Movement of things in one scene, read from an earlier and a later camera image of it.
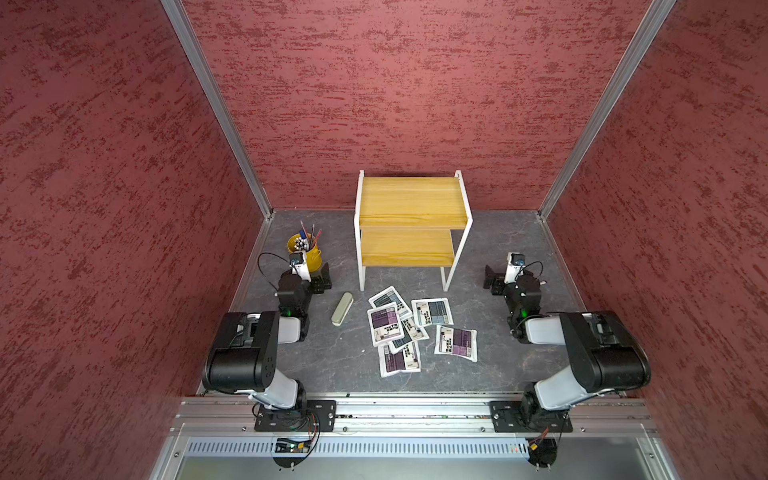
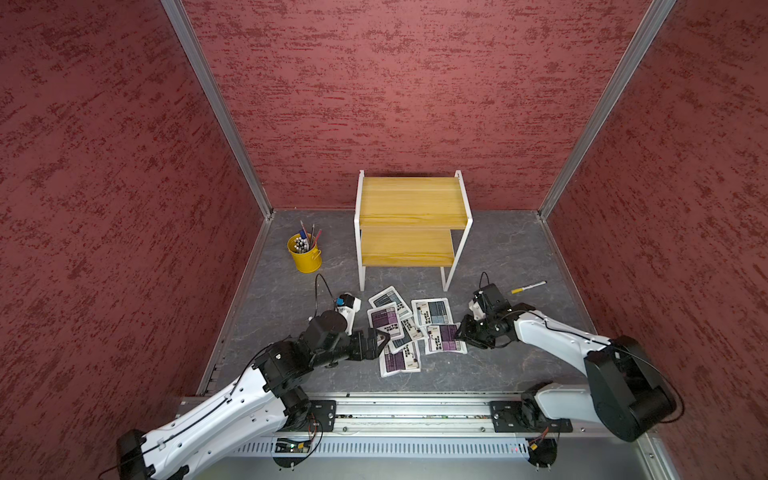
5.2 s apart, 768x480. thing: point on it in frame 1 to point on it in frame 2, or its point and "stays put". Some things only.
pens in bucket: x=305 y=241 stays put
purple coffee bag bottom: x=408 y=360 stays put
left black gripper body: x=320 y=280 to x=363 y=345
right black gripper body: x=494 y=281 to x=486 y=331
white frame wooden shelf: x=411 y=222 stays put
